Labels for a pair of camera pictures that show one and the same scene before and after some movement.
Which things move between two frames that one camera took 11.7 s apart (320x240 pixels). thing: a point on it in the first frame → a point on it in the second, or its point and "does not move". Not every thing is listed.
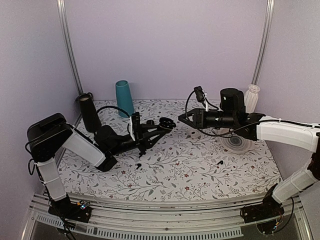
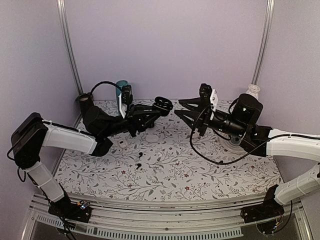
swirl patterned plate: (237, 144) does not move
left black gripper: (143, 141) → (137, 119)
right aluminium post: (264, 41) does not move
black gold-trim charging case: (166, 123) → (162, 105)
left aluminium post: (63, 17) does not move
